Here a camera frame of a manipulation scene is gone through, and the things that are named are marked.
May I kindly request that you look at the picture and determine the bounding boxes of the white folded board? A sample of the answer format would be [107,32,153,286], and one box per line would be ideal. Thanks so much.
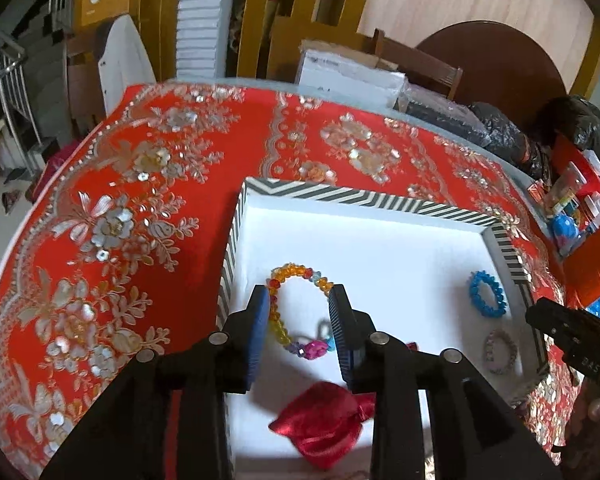
[96,15,157,117]

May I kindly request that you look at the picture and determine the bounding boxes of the grey bead bracelet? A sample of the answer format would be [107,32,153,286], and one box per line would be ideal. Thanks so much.
[483,329,519,376]

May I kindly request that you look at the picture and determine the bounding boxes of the pink and blue charm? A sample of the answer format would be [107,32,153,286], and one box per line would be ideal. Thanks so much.
[300,320,337,362]

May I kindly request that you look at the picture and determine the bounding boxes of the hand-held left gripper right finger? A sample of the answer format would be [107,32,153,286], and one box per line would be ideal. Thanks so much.
[327,284,563,480]

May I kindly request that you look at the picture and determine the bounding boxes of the striped edge white tray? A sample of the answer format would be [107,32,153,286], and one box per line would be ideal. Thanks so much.
[215,176,551,476]

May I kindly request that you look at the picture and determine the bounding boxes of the brown cardboard sheet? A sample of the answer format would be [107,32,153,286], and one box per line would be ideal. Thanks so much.
[269,15,377,82]

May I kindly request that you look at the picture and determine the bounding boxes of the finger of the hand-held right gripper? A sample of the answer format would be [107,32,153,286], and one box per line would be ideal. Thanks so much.
[525,297,588,347]

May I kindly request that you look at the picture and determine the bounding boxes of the red floral tablecloth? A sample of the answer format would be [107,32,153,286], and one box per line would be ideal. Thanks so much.
[0,80,583,480]

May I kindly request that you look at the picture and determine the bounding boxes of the white cardboard box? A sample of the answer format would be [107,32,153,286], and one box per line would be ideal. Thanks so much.
[297,40,407,111]

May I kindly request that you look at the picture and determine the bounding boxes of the dark wooden chair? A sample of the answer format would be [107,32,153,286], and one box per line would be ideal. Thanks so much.
[64,35,109,135]

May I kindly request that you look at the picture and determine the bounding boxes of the white ribbed column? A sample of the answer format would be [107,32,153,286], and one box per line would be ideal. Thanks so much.
[175,0,232,81]

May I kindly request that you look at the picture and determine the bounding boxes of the orange yellow crystal bead bracelet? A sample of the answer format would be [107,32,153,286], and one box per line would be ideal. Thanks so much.
[266,261,331,357]

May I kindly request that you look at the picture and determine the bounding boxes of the metal stair railing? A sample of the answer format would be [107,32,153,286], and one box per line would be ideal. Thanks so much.
[0,30,56,173]

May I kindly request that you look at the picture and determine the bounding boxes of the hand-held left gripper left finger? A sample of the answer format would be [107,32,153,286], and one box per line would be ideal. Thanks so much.
[40,284,272,480]

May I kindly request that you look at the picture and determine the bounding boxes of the red plastic basket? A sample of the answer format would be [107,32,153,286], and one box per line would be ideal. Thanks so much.
[549,132,600,188]

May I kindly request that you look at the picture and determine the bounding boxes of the orange ribbed plastic bottle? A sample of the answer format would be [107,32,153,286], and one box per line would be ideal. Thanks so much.
[562,232,600,308]

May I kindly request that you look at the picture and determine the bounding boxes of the person's right hand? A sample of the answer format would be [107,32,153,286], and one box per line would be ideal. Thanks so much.
[565,377,600,467]

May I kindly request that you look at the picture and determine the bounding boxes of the black wrapped package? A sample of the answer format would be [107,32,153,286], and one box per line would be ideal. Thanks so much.
[404,85,492,147]

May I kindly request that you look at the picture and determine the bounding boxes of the red satin bow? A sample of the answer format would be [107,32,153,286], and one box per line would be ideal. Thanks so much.
[268,381,377,472]

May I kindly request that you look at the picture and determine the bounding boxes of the black plastic bag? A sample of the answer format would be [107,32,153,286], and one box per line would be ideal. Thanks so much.
[469,101,543,173]
[536,94,600,183]

